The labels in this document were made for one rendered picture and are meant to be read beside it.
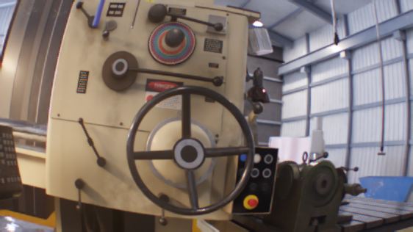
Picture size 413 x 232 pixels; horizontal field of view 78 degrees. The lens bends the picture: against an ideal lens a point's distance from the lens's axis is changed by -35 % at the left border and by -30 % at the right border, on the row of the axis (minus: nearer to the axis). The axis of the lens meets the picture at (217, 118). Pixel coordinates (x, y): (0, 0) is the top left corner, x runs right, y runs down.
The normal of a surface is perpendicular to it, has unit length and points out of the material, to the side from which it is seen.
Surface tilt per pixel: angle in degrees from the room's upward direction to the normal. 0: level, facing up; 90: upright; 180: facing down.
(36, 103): 90
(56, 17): 90
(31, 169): 90
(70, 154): 90
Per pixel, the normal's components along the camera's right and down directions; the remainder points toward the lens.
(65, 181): 0.29, -0.07
